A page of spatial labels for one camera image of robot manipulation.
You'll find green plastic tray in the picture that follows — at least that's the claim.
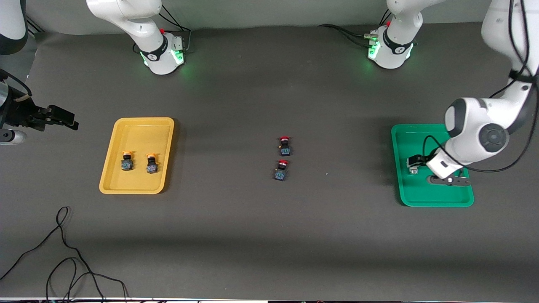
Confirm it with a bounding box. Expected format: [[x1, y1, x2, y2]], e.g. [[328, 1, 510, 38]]
[[391, 123, 475, 207]]

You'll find yellow plastic tray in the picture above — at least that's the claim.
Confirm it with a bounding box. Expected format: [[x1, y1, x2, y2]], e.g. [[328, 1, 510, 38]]
[[99, 117, 175, 195]]

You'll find dark grey table mat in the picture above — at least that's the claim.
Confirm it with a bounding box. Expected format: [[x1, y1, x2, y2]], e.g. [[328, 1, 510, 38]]
[[0, 23, 539, 300]]

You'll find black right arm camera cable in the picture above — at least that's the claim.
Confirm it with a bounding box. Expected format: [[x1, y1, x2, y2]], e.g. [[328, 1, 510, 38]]
[[0, 69, 33, 101]]

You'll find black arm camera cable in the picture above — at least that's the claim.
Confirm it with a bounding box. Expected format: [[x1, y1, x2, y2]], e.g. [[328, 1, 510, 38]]
[[422, 0, 539, 173], [0, 69, 33, 101]]

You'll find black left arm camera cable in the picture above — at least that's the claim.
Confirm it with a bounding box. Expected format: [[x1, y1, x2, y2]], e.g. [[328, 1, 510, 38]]
[[422, 0, 539, 173]]

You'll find loose black cable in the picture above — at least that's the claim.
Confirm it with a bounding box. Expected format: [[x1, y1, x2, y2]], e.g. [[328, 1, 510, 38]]
[[0, 206, 129, 303]]

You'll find black right arm base cable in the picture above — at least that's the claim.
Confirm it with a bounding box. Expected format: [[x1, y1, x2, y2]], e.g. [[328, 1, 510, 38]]
[[152, 2, 193, 54]]

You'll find black arm base cable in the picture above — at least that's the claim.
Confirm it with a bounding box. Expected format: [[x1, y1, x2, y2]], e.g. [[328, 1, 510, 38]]
[[152, 2, 193, 54], [318, 24, 374, 45]]

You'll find black left arm base cable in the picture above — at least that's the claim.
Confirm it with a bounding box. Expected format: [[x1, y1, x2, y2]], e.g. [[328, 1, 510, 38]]
[[318, 24, 374, 45]]

